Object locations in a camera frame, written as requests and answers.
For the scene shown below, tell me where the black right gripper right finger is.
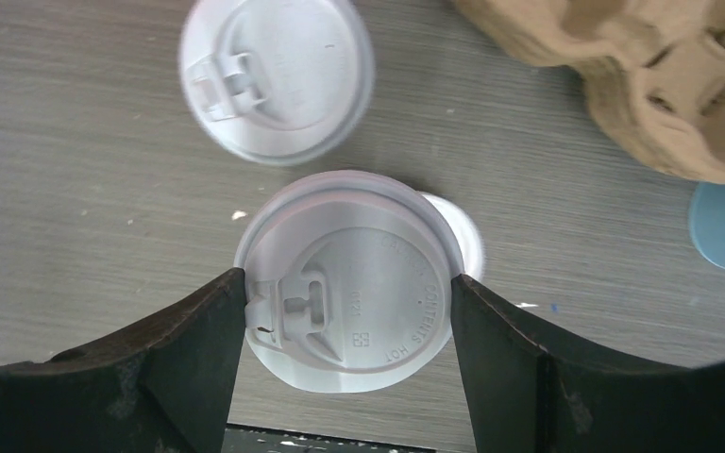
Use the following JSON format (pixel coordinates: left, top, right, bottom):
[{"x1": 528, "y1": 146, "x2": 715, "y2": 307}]
[{"x1": 450, "y1": 275, "x2": 725, "y2": 452}]

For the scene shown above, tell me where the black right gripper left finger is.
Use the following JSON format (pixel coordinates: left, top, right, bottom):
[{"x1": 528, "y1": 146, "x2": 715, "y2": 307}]
[{"x1": 0, "y1": 268, "x2": 246, "y2": 452}]

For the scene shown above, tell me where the white plastic cup lid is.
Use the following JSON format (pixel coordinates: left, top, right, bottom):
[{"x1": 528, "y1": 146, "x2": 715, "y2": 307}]
[{"x1": 177, "y1": 0, "x2": 376, "y2": 166}]

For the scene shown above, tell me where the white lid stack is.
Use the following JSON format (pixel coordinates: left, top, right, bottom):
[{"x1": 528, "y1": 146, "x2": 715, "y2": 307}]
[{"x1": 422, "y1": 193, "x2": 486, "y2": 281}]

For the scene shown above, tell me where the cardboard cup carrier tray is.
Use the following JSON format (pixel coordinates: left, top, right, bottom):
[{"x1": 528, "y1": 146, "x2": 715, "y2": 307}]
[{"x1": 457, "y1": 1, "x2": 725, "y2": 184}]

